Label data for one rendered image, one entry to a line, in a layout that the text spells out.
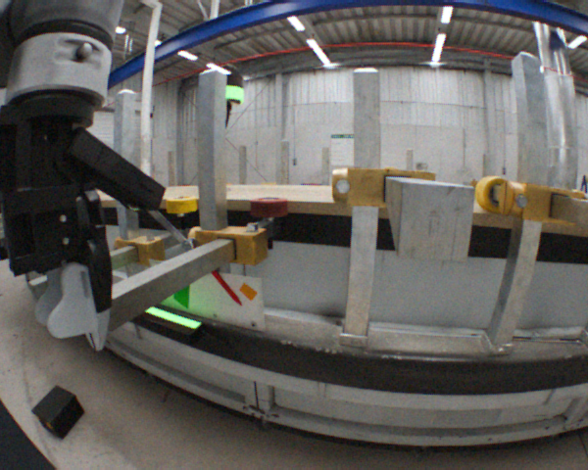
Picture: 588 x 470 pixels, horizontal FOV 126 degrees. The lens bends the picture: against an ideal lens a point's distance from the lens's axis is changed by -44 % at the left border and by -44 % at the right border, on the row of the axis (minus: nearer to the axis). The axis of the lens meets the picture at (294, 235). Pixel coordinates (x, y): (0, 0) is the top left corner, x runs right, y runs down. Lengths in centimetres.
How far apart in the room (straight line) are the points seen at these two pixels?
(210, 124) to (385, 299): 51
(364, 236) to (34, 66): 39
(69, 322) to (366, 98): 40
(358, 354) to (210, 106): 45
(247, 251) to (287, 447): 87
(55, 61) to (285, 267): 59
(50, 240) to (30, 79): 11
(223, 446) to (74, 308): 97
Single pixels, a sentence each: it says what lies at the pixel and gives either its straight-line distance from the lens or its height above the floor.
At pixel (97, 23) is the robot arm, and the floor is 109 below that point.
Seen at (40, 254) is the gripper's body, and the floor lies 92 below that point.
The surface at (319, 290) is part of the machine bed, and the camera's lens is 64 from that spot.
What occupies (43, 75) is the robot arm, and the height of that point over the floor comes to 104.
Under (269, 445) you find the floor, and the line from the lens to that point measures 113.
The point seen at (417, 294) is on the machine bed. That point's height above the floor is 70.
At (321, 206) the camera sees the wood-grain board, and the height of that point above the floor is 89.
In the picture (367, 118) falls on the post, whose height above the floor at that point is 104.
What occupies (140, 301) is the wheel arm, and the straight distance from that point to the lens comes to 28.
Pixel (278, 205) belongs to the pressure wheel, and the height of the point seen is 90.
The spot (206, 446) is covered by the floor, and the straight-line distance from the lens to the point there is 116.
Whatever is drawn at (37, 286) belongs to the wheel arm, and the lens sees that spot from 50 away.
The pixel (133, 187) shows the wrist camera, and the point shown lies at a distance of 25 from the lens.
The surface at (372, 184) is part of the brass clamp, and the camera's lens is 34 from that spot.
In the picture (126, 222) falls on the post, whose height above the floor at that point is 87.
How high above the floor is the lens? 96
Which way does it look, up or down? 13 degrees down
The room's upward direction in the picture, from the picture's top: straight up
